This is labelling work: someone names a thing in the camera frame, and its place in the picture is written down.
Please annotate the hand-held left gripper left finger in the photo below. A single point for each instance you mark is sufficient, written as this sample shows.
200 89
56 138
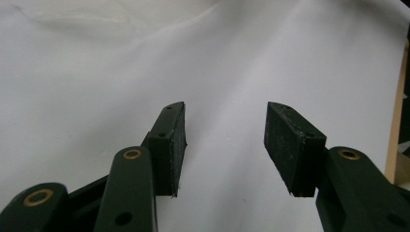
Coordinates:
167 151

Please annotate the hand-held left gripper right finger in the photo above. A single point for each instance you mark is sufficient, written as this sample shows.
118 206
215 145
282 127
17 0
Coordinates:
290 145

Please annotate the white table cover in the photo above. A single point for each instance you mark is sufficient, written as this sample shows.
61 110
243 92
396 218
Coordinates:
129 71

